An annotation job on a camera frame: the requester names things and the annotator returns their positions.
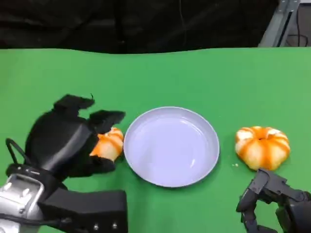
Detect lilac plate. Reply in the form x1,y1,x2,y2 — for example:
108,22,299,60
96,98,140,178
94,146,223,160
123,106,221,188

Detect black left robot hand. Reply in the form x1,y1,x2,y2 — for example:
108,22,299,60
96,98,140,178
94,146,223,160
25,94,126,182

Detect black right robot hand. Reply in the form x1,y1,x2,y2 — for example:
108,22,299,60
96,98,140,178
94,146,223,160
235,168,311,233

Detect black backdrop curtain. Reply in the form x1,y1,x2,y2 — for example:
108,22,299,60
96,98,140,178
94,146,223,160
0,0,280,54

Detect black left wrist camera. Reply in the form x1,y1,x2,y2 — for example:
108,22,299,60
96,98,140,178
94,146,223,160
37,189,128,233

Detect black floor cable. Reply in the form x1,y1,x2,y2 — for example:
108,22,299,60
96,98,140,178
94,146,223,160
286,4,311,47

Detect orange striped bread roll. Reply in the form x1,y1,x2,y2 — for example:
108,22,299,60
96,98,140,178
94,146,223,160
89,127,124,162
234,125,291,171

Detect green table cloth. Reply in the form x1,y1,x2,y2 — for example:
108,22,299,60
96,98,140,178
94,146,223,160
0,47,311,233

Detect grey aluminium frame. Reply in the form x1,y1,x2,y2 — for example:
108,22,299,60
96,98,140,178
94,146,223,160
258,0,311,48

